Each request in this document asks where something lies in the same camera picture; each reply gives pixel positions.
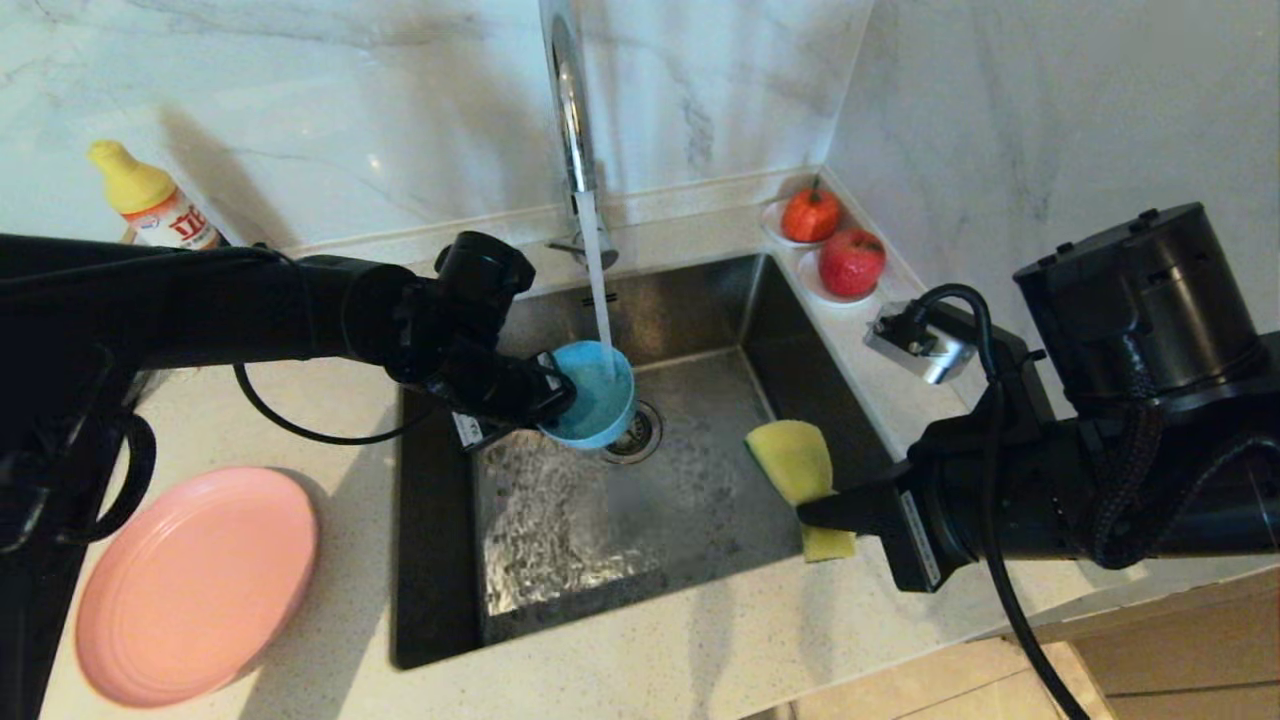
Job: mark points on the yellow sponge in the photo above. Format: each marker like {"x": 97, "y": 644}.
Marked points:
{"x": 795, "y": 460}

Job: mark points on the black induction cooktop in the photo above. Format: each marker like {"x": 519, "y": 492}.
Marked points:
{"x": 20, "y": 650}

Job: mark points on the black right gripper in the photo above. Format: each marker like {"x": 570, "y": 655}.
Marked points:
{"x": 1000, "y": 500}

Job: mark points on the small white dish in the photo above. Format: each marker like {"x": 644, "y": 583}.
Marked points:
{"x": 769, "y": 225}
{"x": 806, "y": 277}

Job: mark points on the orange persimmon fruit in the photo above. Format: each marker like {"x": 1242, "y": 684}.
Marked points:
{"x": 810, "y": 215}

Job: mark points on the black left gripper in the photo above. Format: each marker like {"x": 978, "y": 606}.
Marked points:
{"x": 440, "y": 350}

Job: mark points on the red apple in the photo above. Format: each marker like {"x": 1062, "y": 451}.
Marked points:
{"x": 851, "y": 262}

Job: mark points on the yellow-capped orange dish soap bottle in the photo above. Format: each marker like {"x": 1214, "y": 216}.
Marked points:
{"x": 140, "y": 190}

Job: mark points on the teal bowl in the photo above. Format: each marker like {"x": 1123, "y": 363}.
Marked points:
{"x": 595, "y": 400}

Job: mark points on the pink plate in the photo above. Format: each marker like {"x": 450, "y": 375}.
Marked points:
{"x": 190, "y": 590}

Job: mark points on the wooden cabinet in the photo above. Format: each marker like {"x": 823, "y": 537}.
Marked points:
{"x": 1180, "y": 660}

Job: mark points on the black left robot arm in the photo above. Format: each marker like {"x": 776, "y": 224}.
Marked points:
{"x": 180, "y": 300}

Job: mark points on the chrome kitchen faucet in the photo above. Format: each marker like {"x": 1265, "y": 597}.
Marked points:
{"x": 572, "y": 120}

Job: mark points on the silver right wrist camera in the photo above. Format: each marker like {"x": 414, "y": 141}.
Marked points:
{"x": 925, "y": 345}

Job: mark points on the stainless steel sink basin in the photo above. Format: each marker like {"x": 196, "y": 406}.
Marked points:
{"x": 700, "y": 310}

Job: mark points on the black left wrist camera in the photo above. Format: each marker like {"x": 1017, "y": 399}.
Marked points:
{"x": 485, "y": 275}

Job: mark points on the round metal drain strainer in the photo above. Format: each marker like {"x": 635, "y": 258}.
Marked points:
{"x": 645, "y": 435}

